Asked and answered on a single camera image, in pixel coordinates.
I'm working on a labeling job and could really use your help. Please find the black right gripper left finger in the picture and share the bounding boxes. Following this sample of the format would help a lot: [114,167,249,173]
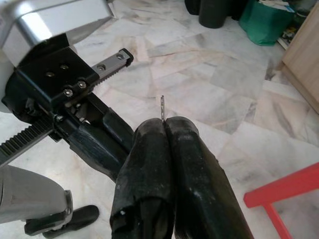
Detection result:
[110,117,175,239]

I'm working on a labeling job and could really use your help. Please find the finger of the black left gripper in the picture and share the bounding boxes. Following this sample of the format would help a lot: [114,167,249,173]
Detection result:
[84,94,137,153]
[69,122,128,180]

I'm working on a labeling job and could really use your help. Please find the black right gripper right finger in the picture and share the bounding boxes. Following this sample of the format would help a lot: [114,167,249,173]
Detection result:
[165,116,255,239]

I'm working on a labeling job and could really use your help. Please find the small silver key bunch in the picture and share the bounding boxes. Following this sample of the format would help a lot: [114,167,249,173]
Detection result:
[159,95,166,124]

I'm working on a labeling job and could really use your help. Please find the black robot foot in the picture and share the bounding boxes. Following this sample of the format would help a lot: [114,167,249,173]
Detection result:
[24,205,100,239]

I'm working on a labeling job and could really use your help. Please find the red plastic stool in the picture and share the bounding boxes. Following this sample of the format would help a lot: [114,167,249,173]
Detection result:
[243,163,319,239]

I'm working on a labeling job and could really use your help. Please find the black round bin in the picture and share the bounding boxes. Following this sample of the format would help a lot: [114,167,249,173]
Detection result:
[183,0,201,17]
[198,0,227,30]

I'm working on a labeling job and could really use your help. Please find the light wooden cabinet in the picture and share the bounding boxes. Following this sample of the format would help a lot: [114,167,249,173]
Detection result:
[276,0,319,115]

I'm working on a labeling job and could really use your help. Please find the stacked books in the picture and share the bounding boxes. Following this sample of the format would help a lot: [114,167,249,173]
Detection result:
[277,26,301,50]

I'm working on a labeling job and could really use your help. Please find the green shopping bag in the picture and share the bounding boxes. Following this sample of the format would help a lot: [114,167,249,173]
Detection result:
[238,0,297,47]

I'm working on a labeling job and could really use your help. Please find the white papers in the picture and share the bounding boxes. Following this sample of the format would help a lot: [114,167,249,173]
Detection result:
[256,0,296,12]

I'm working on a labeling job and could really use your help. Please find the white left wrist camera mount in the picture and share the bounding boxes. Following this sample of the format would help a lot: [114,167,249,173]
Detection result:
[0,0,116,69]

